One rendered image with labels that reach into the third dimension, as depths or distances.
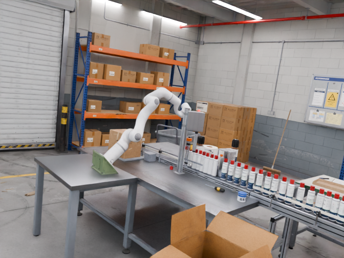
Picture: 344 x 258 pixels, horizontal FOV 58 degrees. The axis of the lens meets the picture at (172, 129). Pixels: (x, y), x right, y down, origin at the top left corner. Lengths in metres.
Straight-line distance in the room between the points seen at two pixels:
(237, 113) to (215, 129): 0.62
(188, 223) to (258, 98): 6.63
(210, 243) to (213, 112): 5.35
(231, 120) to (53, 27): 4.06
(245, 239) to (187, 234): 0.28
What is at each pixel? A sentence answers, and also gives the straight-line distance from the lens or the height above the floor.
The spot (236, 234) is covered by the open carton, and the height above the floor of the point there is 1.05.
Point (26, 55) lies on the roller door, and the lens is 6.80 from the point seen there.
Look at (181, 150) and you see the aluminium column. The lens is 3.15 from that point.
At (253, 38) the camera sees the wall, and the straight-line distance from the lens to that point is 8.33.
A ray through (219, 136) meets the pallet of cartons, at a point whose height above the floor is 0.70.
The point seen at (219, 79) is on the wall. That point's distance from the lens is 8.80.
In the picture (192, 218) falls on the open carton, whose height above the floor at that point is 1.10.
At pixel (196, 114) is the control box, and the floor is 1.45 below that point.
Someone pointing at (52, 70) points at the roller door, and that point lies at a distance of 6.97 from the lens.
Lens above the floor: 1.74
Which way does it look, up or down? 9 degrees down
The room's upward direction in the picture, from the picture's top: 7 degrees clockwise
